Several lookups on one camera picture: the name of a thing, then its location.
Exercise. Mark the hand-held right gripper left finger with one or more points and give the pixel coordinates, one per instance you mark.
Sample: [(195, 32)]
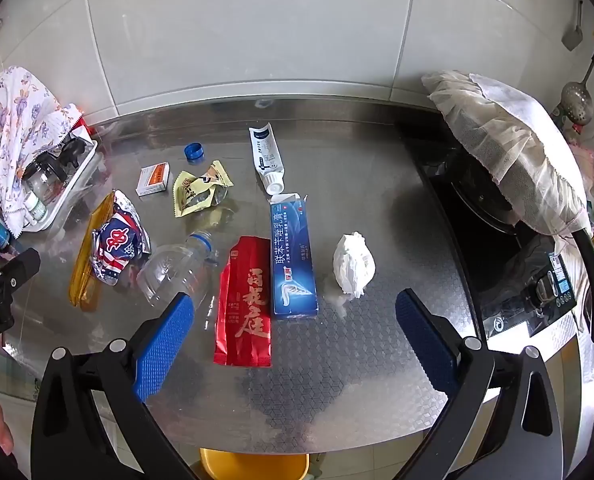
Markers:
[(164, 345)]

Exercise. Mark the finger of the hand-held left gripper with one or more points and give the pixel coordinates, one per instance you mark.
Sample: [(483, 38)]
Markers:
[(17, 270)]

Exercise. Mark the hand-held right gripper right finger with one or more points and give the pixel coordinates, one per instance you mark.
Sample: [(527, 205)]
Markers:
[(427, 345)]

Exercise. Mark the wrappers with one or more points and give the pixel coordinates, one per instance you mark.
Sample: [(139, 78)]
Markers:
[(84, 270)]

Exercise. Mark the clear plastic bottle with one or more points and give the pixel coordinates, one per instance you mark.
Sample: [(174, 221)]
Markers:
[(172, 270)]

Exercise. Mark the red foil packet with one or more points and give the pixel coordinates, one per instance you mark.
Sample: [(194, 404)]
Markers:
[(244, 305)]

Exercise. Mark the red white blue snack bag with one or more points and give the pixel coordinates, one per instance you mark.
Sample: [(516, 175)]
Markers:
[(119, 245)]

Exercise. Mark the white tissue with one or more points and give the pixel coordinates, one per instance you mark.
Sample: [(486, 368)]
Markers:
[(353, 262)]

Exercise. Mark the yellow plastic bin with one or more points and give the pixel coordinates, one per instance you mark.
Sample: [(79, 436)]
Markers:
[(252, 465)]

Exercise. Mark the blue toothpaste box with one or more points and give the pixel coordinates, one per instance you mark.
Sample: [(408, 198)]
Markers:
[(292, 260)]

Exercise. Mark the small white bottle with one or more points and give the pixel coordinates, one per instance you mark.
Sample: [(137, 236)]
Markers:
[(34, 207)]

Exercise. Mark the white plastic tray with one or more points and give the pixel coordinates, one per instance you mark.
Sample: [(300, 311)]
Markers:
[(72, 185)]

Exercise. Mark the glass jar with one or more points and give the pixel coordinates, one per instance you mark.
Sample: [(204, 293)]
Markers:
[(44, 172)]

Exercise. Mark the black gas stove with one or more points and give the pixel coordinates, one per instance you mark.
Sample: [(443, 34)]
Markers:
[(477, 240)]

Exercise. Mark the black lidded container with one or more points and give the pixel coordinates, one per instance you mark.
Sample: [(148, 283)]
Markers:
[(74, 150)]

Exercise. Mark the yellow snack wrapper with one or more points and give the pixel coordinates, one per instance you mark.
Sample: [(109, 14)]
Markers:
[(192, 190)]

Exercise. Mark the floral cloth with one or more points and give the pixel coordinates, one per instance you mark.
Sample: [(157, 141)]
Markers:
[(17, 105)]

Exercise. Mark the white red plastic bag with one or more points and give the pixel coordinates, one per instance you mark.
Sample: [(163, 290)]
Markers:
[(77, 120)]

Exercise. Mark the small orange white box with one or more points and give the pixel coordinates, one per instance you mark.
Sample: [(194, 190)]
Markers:
[(153, 180)]

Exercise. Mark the blue bottle cap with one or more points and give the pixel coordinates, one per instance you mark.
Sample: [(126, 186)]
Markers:
[(195, 152)]

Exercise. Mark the white toothpaste tube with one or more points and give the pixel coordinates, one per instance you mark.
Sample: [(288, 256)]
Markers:
[(266, 152)]

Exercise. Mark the white cloth wok cover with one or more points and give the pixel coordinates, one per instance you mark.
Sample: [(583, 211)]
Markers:
[(507, 130)]

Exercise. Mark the metal skimmer ladle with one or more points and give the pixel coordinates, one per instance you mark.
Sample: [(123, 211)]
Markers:
[(577, 97)]

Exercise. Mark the hanging metal spatula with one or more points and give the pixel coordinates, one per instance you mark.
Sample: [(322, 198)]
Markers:
[(572, 37)]

